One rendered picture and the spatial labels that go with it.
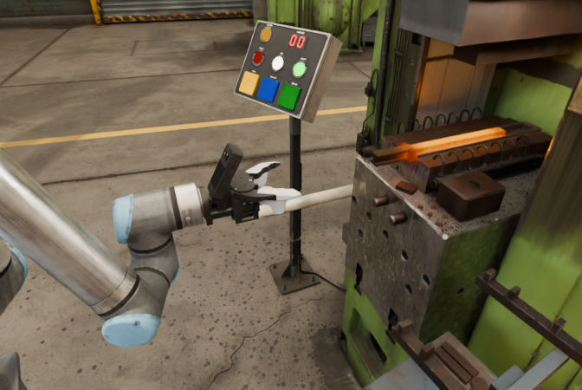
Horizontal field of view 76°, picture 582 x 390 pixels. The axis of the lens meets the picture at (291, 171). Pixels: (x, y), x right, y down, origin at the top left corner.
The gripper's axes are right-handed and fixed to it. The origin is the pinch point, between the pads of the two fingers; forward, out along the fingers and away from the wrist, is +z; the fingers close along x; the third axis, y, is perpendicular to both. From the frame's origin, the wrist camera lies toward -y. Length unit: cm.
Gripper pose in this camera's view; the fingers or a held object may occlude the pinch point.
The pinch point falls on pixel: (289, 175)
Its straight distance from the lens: 83.4
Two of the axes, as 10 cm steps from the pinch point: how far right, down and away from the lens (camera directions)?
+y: 0.0, 8.5, 5.3
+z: 9.3, -1.9, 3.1
